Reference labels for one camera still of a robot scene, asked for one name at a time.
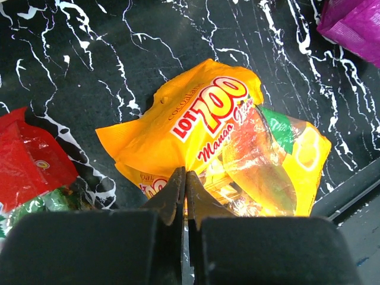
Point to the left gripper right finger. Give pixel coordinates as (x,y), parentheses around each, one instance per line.
(201,204)

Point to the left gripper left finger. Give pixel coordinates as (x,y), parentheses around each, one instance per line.
(168,203)

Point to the orange mango candy bag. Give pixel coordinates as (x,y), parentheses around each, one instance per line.
(211,120)

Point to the red candy bag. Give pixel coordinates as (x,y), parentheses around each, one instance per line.
(36,173)

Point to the purple candy bag right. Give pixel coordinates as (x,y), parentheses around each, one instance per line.
(354,25)

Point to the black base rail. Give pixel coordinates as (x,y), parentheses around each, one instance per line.
(334,204)

